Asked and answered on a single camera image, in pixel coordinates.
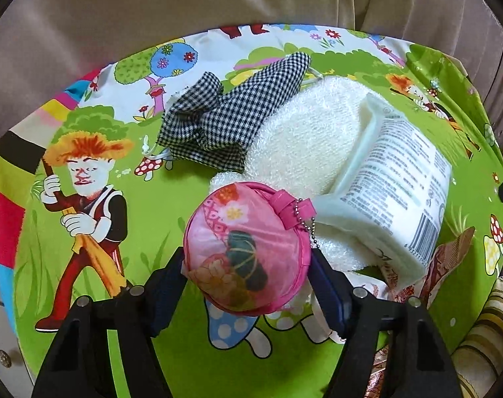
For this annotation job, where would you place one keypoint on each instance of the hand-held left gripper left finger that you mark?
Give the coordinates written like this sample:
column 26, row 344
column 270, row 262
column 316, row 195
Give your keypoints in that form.
column 165, row 298

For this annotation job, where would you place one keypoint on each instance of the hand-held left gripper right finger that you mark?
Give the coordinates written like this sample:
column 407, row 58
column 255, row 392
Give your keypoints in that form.
column 330, row 294

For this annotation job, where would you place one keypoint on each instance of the pink round floral pouch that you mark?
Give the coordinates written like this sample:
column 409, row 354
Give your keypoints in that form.
column 243, row 248

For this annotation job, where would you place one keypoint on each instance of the cartoon printed bedsheet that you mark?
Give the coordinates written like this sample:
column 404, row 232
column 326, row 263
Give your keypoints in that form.
column 152, row 224

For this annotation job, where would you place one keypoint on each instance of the brown white patterned packet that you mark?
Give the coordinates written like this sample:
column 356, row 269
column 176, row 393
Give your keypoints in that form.
column 446, row 265

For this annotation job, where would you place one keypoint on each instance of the white plastic packet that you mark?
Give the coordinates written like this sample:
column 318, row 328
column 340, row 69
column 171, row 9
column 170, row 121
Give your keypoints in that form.
column 392, row 186

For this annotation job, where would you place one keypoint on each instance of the white terry towel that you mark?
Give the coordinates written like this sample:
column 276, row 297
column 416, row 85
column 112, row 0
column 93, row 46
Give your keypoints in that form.
column 301, row 145

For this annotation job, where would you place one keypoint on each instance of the yellow striped cushion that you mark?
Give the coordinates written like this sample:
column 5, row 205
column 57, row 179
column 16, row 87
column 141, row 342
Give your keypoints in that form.
column 487, row 340

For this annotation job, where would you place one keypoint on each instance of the white carved dresser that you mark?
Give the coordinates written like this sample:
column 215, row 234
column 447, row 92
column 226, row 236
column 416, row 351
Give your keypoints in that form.
column 2, row 327

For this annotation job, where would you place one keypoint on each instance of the metal drawer knob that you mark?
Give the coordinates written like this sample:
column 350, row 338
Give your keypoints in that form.
column 3, row 357

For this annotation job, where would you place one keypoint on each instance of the black white checked cloth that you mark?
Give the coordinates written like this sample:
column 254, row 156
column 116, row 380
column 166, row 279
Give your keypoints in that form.
column 218, row 124

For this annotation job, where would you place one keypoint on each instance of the beige curtain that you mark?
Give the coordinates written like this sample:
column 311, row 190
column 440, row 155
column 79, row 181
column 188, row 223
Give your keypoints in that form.
column 234, row 0

